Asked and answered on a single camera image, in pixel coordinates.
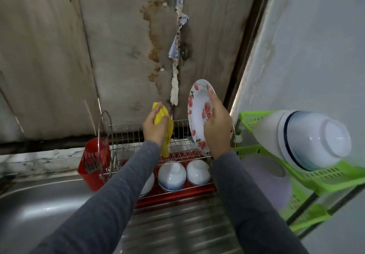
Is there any person's right hand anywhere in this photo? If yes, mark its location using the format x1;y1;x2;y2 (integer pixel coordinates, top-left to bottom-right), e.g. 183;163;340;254
203;87;235;160

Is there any person's left hand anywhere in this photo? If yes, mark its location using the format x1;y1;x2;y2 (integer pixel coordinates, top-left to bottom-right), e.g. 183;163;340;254
143;104;171;148

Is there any rose-pattern plate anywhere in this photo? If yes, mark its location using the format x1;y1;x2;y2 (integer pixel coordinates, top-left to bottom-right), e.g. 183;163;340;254
187;79;216;154

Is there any white plastic bowl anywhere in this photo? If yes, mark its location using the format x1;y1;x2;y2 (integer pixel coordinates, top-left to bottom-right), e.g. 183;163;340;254
252;110;289;159

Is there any purple plastic bowl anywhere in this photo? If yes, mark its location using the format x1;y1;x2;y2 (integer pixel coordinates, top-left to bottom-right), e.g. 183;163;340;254
242;154;293;212

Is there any metal fork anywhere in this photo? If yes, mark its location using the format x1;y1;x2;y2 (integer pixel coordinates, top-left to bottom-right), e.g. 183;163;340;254
83;151;102;174

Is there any person's right forearm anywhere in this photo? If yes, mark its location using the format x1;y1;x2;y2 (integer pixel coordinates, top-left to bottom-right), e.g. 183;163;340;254
211;150;309;254

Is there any white hanging cloth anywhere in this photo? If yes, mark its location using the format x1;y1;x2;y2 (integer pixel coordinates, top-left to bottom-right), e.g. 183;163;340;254
168;0;190;108

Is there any red plastic cup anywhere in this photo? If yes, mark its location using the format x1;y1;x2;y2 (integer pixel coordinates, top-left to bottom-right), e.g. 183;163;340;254
78;137;112;192

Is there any green plastic shelf rack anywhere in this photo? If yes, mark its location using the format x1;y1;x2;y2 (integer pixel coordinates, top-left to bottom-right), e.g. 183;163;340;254
235;109;365;233

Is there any stainless steel sink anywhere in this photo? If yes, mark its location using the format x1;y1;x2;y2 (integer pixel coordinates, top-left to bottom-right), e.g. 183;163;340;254
0;171;246;254

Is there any metal wire dish rack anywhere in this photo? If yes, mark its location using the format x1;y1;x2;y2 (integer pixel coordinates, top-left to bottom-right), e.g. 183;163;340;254
96;109;237;206

